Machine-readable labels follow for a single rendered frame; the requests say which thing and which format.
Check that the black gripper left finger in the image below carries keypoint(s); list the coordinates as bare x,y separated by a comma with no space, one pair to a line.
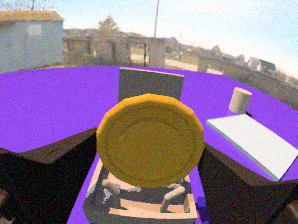
46,180

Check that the yellow round plate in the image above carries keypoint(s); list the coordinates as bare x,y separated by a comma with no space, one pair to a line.
150,140

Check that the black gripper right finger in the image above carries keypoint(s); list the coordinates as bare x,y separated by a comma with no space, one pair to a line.
237,195

